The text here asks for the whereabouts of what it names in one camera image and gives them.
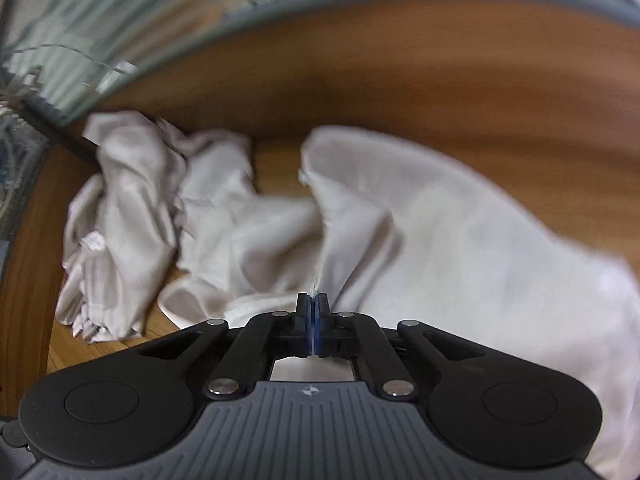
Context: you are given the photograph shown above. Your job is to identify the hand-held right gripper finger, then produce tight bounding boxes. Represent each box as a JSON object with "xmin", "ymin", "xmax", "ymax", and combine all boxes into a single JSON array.
[
  {"xmin": 137, "ymin": 292, "xmax": 313, "ymax": 401},
  {"xmin": 313, "ymin": 292, "xmax": 486, "ymax": 401}
]

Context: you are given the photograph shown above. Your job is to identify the white shirt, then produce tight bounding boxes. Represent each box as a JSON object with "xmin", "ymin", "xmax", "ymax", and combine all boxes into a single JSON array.
[{"xmin": 55, "ymin": 110, "xmax": 640, "ymax": 480}]

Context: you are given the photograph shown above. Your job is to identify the wooden desk partition grey rim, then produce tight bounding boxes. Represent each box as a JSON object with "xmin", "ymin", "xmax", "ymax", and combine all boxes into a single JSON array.
[{"xmin": 30, "ymin": 0, "xmax": 640, "ymax": 131}]

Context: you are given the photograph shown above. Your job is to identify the patterned grey rug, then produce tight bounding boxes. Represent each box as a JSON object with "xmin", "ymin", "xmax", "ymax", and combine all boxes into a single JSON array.
[{"xmin": 0, "ymin": 120, "xmax": 48, "ymax": 241}]

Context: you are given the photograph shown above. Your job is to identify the thin-leaf plant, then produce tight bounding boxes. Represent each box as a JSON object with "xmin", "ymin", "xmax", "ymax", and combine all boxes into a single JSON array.
[{"xmin": 0, "ymin": 42, "xmax": 118, "ymax": 106}]

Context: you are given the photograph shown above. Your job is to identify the window blinds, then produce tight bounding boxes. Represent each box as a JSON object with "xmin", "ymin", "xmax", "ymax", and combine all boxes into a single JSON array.
[{"xmin": 0, "ymin": 0, "xmax": 321, "ymax": 121}]

